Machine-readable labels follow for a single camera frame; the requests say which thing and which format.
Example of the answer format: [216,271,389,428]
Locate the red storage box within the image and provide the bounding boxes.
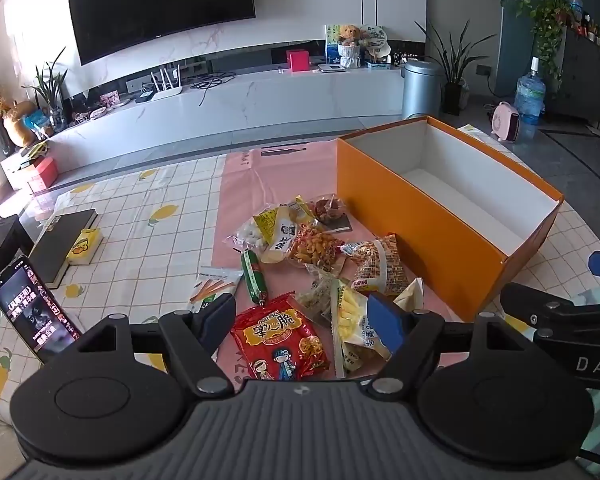
[26,156,60,193]

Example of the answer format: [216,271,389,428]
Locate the clear bag orange crackers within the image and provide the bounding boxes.
[285,222,348,273]

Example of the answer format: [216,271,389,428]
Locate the orange cardboard box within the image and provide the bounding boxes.
[336,115,565,323]

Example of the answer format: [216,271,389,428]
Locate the pale cream snack packet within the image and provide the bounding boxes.
[392,277,426,313]

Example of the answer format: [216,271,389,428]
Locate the round painted fan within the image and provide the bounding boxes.
[358,25,387,61]

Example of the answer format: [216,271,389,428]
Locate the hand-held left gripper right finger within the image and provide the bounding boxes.
[366,292,528,397]

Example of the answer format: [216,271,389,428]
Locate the black notebook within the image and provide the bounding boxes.
[27,208,98,289]

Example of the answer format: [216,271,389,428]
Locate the small green potted plant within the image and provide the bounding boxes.
[22,47,68,128]

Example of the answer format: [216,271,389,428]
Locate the dark furniture piece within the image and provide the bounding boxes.
[0,215,33,286]

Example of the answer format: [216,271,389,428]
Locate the yellow fries packet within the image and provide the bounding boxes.
[330,280,396,378]

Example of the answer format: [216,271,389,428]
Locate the black television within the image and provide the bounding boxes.
[66,0,257,66]

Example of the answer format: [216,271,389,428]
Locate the red snack packet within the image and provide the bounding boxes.
[230,294,331,381]

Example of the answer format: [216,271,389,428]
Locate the pink fan heater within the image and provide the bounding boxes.
[491,101,523,143]

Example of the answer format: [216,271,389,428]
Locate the white carrot stick packet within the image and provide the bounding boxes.
[189,266,244,311]

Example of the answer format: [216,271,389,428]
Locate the black smartphone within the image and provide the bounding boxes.
[0,255,83,366]

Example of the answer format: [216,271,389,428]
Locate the potted ivy plant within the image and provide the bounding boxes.
[502,0,576,91]

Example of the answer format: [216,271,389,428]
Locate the green picture card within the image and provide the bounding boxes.
[325,23,343,63]

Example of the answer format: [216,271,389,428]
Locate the long leaf potted plant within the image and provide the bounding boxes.
[415,19,496,116]

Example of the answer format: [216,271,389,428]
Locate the white television cabinet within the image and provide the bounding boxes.
[0,67,406,191]

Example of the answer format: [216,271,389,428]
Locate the yellow packet black white label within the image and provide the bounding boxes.
[252,203,301,263]

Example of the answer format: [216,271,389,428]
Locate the dark grey cabinet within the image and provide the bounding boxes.
[545,25,600,121]

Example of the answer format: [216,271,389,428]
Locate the checked lemon print tablecloth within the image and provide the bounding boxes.
[0,122,600,411]

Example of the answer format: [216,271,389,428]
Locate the grey green snack packet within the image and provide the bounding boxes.
[295,267,341,321]

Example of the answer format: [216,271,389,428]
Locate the row of small bottles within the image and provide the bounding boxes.
[570,0,600,41]

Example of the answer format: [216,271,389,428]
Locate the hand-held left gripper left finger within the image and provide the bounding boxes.
[75,291,237,397]

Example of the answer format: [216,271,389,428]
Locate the silver trash can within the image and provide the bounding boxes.
[401,58,443,121]

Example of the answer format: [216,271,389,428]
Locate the yellow tissue pack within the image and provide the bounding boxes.
[66,227,104,266]

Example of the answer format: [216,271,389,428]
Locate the green sausage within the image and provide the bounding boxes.
[240,249,273,306]

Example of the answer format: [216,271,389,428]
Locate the black cables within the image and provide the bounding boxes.
[187,71,237,91]

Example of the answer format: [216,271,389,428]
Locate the white router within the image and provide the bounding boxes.
[135,65,183,105]

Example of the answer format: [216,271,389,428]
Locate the brown plush toy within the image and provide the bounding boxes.
[2,101,38,148]

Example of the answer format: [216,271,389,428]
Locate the brown teddy bear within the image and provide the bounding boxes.
[336,23,363,69]

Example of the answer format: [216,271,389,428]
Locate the blue water jug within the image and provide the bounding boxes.
[515,56,547,126]

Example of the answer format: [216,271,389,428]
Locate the clear tub red dates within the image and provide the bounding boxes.
[310,194,353,233]

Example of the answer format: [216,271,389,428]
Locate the yellow red nut packet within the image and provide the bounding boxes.
[340,232,411,297]

